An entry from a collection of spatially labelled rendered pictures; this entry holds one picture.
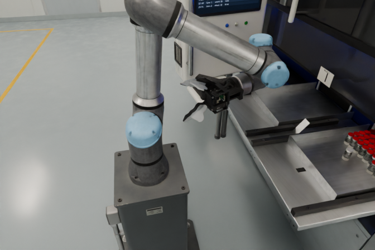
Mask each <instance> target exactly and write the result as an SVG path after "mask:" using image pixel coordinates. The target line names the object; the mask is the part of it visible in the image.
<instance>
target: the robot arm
mask: <svg viewBox="0 0 375 250"><path fill-rule="evenodd" d="M124 6H125V9H126V11H127V13H128V15H129V18H130V23H131V24H132V25H133V26H134V27H135V40H136V92H135V93H134V94H133V96H132V105H133V113H132V116H131V117H130V118H129V119H128V121H127V123H126V137H127V141H128V147H129V152H130V156H131V159H130V162H129V166H128V173H129V178H130V179H131V180H132V182H133V183H135V184H136V185H139V186H145V187H148V186H154V185H157V184H159V183H161V182H162V181H164V179H165V178H166V177H167V175H168V173H169V163H168V160H167V158H166V157H165V155H164V153H163V145H162V127H163V117H164V95H163V94H162V93H161V92H160V90H161V64H162V37H164V38H166V39H169V38H171V37H173V38H175V39H177V40H179V41H182V42H184V43H186V44H188V45H190V46H192V47H194V48H196V49H198V50H200V51H202V52H205V53H207V54H209V55H211V56H213V57H215V58H217V59H219V60H221V61H223V62H225V63H227V64H229V65H232V66H234V67H236V68H238V69H240V70H243V71H245V72H243V73H240V74H237V75H234V76H232V77H231V78H228V79H227V80H222V79H218V78H214V77H211V76H206V75H202V74H199V75H197V76H196V77H195V78H194V79H189V80H185V81H182V82H181V83H180V84H181V85H184V86H190V87H196V88H197V89H199V90H200V91H201V95H202V96H201V97H200V98H201V99H202V100H204V101H203V102H202V103H197V104H196V105H195V107H194V108H193V109H192V110H191V111H190V112H189V113H188V114H186V115H185V117H184V119H183V122H186V121H189V120H191V119H194V120H196V121H198V122H202V121H203V120H204V112H205V111H206V110H207V108H208V109H209V110H210V111H212V112H213V113H214V114H216V113H219V112H221V111H224V110H226V109H228V105H229V101H230V100H233V99H236V98H237V99H239V100H241V99H243V95H246V94H248V93H251V92H253V91H256V90H258V89H262V88H265V87H268V88H271V89H276V88H279V87H281V86H283V85H284V84H285V83H286V82H287V81H288V79H289V75H290V73H289V70H288V68H287V67H286V64H285V63H284V62H282V60H281V59H280V58H279V57H278V56H277V54H276V53H275V52H274V51H273V50H272V45H273V43H272V41H273V38H272V36H270V35H268V34H265V33H257V34H254V35H252V36H251V37H250V38H249V42H247V41H244V40H243V39H241V38H239V37H237V36H235V35H233V34H232V33H230V32H228V31H226V30H224V29H222V28H220V27H218V26H216V25H214V24H212V23H210V22H208V21H207V20H205V19H203V18H201V17H199V16H197V15H195V14H193V13H191V12H189V11H187V10H185V8H184V5H183V3H181V2H179V1H177V0H124ZM221 108H223V109H222V110H220V111H218V112H217V111H216V110H218V109H221Z"/></svg>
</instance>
